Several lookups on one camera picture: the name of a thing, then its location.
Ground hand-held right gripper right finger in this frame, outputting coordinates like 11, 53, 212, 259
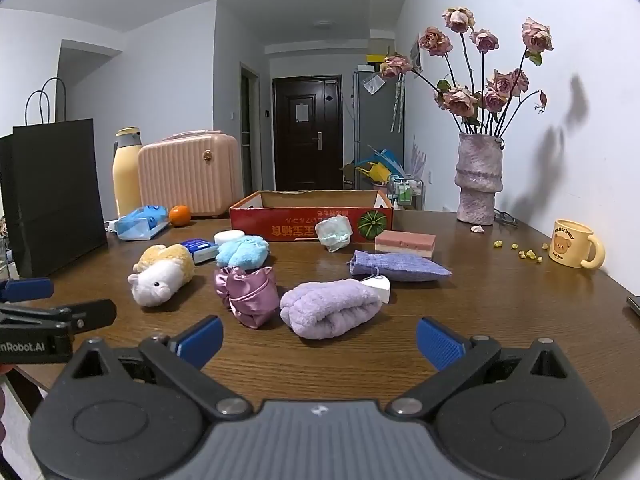
386, 315, 587, 423

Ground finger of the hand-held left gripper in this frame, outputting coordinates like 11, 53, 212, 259
0, 277, 55, 304
0, 298, 117, 334

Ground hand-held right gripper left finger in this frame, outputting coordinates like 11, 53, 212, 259
50, 316, 253, 424

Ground pink satin pouch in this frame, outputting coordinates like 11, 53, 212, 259
214, 266, 280, 330

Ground yellow white hamster plush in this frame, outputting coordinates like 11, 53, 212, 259
126, 244, 196, 308

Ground purple woven pouch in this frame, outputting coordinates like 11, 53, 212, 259
348, 250, 453, 286

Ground blue plush toy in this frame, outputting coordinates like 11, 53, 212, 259
215, 235, 271, 269

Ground purple towel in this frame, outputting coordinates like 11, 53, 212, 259
279, 279, 383, 341

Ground red cardboard box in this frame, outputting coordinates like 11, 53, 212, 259
229, 190, 396, 243

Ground small white sponge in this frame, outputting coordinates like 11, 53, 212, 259
360, 276, 391, 306

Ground small blue tissue packet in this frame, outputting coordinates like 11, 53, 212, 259
180, 238, 219, 266

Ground pink layered sponge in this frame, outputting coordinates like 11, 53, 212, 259
374, 230, 437, 261

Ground black paper bag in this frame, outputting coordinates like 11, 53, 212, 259
0, 77, 108, 278

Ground blue wet wipes pack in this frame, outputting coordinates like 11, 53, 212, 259
107, 204, 171, 242

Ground scattered yellow flower buds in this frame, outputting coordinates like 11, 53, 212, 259
492, 241, 548, 263

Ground yellow thermos bottle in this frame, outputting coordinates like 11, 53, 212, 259
112, 127, 143, 218

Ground clear iridescent wrapped item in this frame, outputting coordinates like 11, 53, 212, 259
316, 214, 353, 252

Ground yellow bear mug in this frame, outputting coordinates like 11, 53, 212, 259
548, 219, 606, 269

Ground pink ribbed suitcase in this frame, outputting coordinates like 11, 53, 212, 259
137, 131, 244, 218

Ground purple textured vase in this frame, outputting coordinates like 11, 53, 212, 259
455, 132, 503, 226

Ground purple feather decoration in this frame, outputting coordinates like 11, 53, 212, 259
410, 135, 428, 177

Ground blue plastic rack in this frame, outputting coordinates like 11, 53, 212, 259
367, 147, 403, 173

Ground dark entrance door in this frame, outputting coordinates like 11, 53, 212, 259
272, 75, 344, 192

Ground dark open doorway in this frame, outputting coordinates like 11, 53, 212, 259
240, 62, 263, 196

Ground grey refrigerator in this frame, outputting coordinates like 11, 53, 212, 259
353, 69, 405, 192

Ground white folded umbrella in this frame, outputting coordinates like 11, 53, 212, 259
391, 74, 405, 133

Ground bouquet of dried roses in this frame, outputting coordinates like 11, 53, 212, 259
379, 7, 555, 138

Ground yellow black box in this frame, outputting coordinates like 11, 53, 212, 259
357, 53, 397, 72

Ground wire storage cart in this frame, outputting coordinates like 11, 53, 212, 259
386, 174, 425, 211

